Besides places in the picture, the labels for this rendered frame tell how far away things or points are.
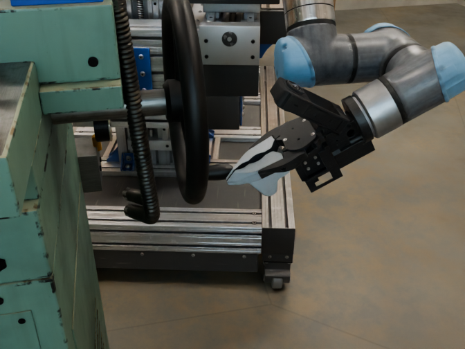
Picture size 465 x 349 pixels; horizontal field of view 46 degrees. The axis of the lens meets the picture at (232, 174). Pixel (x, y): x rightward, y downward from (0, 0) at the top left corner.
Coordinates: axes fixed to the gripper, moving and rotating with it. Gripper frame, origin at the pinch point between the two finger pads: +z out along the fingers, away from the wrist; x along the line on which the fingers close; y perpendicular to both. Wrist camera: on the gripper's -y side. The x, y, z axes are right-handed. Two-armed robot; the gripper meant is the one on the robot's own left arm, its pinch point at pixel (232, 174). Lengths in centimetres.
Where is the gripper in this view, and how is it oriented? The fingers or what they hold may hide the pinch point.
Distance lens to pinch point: 79.2
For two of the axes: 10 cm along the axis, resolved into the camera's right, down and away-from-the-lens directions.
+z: -8.7, 4.8, 1.2
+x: -1.9, -5.6, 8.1
